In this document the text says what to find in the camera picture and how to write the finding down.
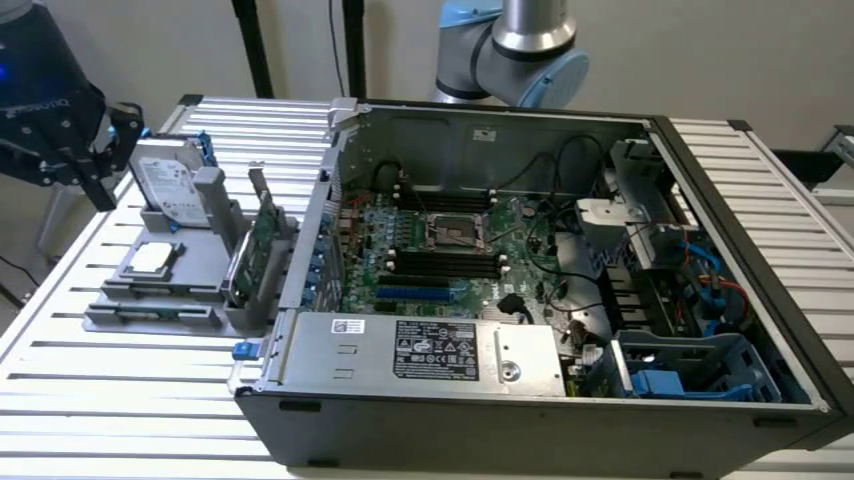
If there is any silver CPU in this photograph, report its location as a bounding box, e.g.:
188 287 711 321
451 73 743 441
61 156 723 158
124 241 186 277

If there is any short black wire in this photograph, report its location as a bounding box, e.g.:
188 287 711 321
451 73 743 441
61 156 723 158
371 159 403 192

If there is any grey power supply unit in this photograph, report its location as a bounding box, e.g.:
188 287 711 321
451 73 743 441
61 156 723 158
277 311 569 400

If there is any black vertical pole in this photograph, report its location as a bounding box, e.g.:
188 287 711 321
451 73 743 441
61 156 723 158
229 0 276 99

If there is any grey metal disk bay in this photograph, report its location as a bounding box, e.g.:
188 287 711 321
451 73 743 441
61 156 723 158
573 138 703 269

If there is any blue expansion slot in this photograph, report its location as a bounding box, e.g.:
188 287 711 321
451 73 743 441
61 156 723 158
376 286 451 302

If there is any blue plastic drive cage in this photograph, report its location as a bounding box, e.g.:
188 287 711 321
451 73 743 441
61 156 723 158
607 328 783 402

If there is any silver hard disk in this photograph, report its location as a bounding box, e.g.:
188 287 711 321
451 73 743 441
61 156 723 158
126 138 212 227

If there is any green graphics card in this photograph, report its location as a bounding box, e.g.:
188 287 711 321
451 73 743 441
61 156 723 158
221 159 282 307

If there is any aluminium profile frame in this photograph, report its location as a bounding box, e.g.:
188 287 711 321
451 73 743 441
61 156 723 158
771 124 854 207

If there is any black floor cable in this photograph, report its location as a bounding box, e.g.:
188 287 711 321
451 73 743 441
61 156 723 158
0 253 29 307

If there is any red wire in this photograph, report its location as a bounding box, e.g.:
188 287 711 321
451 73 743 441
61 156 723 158
709 280 751 307

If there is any blue wire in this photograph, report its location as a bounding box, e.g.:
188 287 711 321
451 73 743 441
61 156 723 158
671 238 724 334

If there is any silver case lock bracket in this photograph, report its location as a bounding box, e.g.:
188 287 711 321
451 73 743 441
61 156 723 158
328 97 373 133

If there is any long black wire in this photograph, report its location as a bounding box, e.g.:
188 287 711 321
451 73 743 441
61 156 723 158
531 133 609 202

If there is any grey parts rack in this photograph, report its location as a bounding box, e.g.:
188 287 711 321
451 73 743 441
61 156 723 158
81 166 302 339

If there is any green motherboard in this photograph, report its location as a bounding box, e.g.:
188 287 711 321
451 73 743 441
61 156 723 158
330 192 605 324

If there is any black open PC case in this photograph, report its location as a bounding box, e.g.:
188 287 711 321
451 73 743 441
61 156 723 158
225 97 846 469

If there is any thin black hanging cable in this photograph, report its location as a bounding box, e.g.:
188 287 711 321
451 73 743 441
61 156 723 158
325 0 337 99

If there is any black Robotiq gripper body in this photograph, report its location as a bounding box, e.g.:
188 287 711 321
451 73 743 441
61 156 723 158
0 0 109 189

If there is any CPU socket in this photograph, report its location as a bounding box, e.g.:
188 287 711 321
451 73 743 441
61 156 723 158
416 211 496 252

